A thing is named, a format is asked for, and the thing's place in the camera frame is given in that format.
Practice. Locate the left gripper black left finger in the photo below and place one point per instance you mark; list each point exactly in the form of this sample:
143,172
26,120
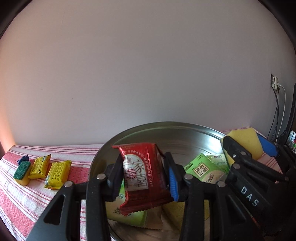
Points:
61,218

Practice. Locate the red white striped bedsheet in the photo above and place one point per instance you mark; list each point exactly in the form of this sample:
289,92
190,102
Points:
21,206

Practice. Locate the green scourer sponge back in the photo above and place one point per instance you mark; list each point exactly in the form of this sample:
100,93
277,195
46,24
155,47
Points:
22,172

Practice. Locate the yellow sponge green scourer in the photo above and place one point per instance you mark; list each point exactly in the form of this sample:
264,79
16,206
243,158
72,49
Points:
247,137

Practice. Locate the small yellow sponge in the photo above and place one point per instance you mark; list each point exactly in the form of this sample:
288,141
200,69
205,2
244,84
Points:
175,212

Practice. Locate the beige snack packet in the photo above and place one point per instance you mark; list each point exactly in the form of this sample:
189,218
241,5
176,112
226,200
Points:
150,219

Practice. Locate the yellow snack packet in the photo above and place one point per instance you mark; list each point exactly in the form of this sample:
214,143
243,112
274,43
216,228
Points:
58,175
40,167

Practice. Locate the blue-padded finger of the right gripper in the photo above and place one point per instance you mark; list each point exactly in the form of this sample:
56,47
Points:
282,155

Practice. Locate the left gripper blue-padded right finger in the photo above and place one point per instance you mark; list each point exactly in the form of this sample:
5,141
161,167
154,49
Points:
189,189

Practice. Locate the wall power socket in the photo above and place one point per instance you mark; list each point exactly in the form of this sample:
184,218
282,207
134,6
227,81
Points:
274,82

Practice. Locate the black monitor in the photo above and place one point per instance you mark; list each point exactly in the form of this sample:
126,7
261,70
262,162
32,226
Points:
292,114

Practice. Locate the red snack packet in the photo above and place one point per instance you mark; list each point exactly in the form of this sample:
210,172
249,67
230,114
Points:
145,178

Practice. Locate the green white tissue pack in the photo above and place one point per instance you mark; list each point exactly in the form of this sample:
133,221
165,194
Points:
205,170

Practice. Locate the blue round cookie tin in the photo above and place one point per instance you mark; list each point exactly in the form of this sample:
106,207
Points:
183,140

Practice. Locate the blue cloth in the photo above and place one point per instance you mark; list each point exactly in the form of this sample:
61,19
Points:
22,159

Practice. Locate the green tea tissue pack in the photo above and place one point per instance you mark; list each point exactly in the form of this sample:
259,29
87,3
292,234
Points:
220,161
113,211

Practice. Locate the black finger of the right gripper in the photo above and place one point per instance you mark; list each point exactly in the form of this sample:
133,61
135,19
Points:
262,172

